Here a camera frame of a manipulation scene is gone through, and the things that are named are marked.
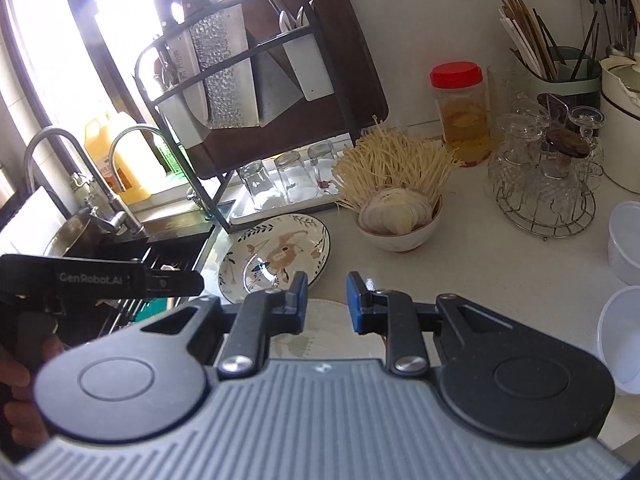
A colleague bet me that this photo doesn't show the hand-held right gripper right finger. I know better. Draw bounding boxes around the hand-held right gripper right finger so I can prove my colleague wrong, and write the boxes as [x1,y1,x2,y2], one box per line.
[346,271,516,379]

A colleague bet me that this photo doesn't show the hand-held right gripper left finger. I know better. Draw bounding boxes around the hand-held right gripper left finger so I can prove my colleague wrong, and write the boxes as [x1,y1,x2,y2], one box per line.
[127,271,308,380]

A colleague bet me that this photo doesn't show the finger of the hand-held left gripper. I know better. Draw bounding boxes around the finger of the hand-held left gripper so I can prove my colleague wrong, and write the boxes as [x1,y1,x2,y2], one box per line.
[145,269,205,299]

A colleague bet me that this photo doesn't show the cream ceramic plate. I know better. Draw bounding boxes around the cream ceramic plate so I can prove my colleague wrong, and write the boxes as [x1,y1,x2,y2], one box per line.
[270,299,389,361]

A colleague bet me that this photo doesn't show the floral ceramic plate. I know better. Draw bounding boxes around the floral ceramic plate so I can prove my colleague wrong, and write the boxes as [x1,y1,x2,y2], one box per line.
[218,213,332,306]

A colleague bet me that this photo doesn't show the person's left hand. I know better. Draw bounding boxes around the person's left hand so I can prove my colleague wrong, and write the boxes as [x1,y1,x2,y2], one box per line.
[0,336,65,466]

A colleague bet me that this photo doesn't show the steel sink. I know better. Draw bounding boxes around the steel sink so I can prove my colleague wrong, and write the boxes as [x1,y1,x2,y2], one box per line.
[44,200,236,341]

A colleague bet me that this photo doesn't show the steel pan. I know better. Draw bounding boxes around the steel pan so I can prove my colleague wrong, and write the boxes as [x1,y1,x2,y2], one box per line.
[44,207,117,259]

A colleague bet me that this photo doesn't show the black sink dish rack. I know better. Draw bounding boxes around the black sink dish rack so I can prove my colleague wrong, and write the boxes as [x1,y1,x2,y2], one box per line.
[65,239,211,336]

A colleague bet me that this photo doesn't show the white flat panel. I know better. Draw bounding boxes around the white flat panel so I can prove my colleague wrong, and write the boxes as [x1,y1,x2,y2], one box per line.
[0,185,67,257]

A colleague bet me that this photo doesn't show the white ceramic mushroom bowl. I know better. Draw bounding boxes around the white ceramic mushroom bowl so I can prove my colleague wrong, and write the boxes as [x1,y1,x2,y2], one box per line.
[356,195,444,254]

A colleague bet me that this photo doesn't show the black metal knife rack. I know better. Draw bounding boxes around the black metal knife rack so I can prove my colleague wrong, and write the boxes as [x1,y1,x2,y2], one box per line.
[134,0,351,235]

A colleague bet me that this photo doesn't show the white drain tray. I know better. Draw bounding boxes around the white drain tray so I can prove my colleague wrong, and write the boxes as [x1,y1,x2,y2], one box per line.
[229,180,351,226]

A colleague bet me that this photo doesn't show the orange plastic jug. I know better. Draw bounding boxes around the orange plastic jug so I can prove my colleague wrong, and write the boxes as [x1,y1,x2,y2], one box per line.
[84,110,154,206]

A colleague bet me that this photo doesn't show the green bottle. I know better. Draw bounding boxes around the green bottle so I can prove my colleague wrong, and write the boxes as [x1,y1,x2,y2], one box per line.
[155,137,187,182]

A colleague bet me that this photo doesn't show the clear glass tumbler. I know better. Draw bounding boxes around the clear glass tumbler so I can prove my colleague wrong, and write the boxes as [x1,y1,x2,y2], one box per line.
[274,151,314,204]
[307,141,342,194]
[239,160,279,211]

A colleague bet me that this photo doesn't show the vase with dried straw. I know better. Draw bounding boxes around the vase with dried straw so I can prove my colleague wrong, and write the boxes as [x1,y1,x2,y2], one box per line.
[331,115,463,236]

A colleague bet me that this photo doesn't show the tall steel faucet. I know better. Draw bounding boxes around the tall steel faucet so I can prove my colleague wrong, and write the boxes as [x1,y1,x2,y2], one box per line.
[24,127,146,237]

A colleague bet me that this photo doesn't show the curved steel faucet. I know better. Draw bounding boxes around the curved steel faucet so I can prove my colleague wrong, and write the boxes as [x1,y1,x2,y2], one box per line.
[107,126,216,221]

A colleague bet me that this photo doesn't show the plain steel cleaver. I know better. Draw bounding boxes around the plain steel cleaver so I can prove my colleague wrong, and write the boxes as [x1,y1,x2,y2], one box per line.
[150,0,213,150]

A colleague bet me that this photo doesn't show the red lid clear jar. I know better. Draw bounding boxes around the red lid clear jar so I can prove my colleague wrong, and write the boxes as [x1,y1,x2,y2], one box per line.
[430,61,494,167]

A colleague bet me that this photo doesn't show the grey kitchen knife blade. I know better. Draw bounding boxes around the grey kitchen knife blade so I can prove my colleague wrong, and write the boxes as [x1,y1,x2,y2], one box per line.
[247,52,303,128]

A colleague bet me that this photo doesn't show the hammered steel cleaver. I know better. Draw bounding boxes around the hammered steel cleaver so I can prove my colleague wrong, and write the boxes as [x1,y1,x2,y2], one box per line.
[187,2,262,130]

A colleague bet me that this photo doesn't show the cluster of cut-glass cups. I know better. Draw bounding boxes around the cluster of cut-glass cups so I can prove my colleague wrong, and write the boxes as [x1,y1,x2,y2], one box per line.
[490,92,607,222]

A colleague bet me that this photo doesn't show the dark brown cutting board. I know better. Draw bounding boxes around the dark brown cutting board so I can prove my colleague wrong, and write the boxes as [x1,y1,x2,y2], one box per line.
[187,0,391,179]

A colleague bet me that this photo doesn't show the white utensil holder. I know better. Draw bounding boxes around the white utensil holder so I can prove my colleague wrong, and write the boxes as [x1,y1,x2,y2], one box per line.
[280,27,335,102]

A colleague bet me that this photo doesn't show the tall clear glass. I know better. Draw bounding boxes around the tall clear glass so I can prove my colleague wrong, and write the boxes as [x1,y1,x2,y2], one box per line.
[486,65,531,117]

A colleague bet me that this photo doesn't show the green chopstick holder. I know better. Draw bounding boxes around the green chopstick holder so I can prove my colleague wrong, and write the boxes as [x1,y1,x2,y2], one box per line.
[520,46,602,111]

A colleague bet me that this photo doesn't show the white electric pot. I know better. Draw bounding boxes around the white electric pot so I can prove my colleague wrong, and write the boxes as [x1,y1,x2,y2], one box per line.
[599,55,640,192]

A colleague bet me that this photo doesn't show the bundle of chopsticks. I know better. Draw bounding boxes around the bundle of chopsticks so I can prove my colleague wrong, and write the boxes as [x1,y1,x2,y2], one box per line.
[497,0,601,84]

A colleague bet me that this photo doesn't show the row of hanging kitchen utensils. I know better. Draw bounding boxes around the row of hanging kitchen utensils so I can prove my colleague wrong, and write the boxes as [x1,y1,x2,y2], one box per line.
[584,0,640,59]

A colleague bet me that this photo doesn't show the wire cup rack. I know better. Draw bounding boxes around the wire cup rack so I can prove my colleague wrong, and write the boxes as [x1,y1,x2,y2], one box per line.
[495,92,599,239]

